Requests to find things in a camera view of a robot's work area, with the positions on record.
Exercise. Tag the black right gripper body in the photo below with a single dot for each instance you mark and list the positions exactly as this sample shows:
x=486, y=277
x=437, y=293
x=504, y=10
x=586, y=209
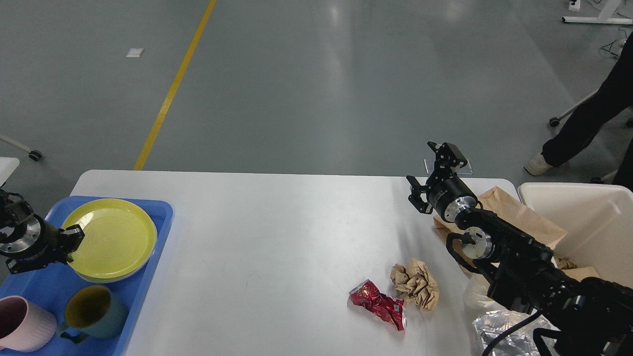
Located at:
x=447, y=194

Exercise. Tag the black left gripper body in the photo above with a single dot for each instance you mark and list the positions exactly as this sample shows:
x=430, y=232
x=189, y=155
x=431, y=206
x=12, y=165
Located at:
x=33, y=242

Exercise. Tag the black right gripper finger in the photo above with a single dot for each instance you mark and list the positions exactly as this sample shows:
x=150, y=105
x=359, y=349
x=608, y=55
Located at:
x=417, y=191
x=447, y=157

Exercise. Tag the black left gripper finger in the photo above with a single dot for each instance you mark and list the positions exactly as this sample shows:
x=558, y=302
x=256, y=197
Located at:
x=69, y=241
x=15, y=266

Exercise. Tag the yellow plastic plate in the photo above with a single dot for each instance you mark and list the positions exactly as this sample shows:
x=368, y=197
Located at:
x=109, y=211

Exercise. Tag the teal mug yellow inside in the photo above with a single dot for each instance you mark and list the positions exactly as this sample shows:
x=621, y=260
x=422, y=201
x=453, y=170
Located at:
x=93, y=311

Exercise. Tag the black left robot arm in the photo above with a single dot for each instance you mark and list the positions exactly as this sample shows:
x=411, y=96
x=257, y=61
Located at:
x=15, y=210

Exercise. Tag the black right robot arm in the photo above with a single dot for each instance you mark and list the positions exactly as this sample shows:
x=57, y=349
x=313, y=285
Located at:
x=591, y=317

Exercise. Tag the blue plastic tray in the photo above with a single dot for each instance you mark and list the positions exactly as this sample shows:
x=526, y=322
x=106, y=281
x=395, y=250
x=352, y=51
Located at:
x=52, y=287

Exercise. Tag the brown paper bag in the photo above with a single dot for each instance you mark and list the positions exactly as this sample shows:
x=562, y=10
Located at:
x=519, y=215

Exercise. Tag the pale green plate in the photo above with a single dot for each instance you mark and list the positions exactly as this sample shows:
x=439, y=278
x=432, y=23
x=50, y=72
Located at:
x=112, y=254

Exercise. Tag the pink ribbed cup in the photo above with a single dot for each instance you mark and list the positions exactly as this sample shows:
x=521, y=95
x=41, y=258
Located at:
x=24, y=326

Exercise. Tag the crumpled brown paper ball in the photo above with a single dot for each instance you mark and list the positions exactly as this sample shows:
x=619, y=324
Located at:
x=414, y=283

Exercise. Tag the white caster leg left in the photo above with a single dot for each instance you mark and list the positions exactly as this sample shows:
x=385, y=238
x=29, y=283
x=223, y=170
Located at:
x=33, y=154

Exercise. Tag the white chair leg with caster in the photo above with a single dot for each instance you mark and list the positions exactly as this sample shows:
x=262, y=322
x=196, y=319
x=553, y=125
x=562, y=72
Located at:
x=553, y=122

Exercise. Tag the crushed red can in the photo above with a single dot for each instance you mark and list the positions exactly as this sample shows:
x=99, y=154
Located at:
x=389, y=309

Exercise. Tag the person in black trousers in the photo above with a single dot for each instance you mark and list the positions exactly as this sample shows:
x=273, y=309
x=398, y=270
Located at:
x=613, y=96

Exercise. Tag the beige plastic bin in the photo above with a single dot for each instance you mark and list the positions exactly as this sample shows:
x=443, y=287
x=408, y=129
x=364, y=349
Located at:
x=598, y=219

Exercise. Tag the white desk base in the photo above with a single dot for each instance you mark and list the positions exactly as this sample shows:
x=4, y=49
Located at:
x=607, y=15

